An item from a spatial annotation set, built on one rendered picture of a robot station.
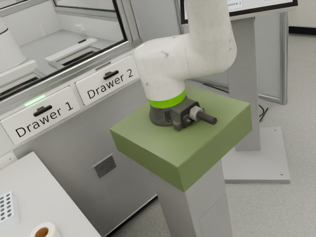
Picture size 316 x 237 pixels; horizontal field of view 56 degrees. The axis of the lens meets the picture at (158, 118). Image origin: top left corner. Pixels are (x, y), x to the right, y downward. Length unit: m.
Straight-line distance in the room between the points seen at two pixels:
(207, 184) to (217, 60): 0.48
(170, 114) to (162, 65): 0.16
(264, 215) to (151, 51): 1.18
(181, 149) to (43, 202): 0.47
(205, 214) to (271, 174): 0.79
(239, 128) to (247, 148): 1.07
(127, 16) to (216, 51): 0.64
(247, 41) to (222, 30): 0.87
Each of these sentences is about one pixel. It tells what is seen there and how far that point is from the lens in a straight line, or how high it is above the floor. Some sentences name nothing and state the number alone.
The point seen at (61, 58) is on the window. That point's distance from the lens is 1.25.
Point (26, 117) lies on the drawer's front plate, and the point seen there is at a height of 0.90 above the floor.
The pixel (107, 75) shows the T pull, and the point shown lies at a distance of 1.27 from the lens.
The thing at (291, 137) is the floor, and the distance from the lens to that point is 2.20.
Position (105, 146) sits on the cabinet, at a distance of 1.44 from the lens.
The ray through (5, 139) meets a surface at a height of 0.85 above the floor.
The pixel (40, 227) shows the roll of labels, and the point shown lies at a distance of 0.89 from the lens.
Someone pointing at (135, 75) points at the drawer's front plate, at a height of 0.83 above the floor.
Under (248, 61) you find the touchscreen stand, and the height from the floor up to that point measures 0.67.
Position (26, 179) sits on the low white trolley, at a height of 0.76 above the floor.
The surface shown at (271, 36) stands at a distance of 2.33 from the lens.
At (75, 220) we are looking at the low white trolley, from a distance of 0.91.
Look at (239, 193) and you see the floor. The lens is 1.84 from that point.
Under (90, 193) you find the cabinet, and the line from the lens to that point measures 1.53.
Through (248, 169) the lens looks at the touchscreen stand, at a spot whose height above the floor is 0.03.
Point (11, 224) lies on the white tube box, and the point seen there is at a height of 0.77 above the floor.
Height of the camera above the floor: 1.39
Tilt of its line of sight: 33 degrees down
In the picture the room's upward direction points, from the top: 16 degrees counter-clockwise
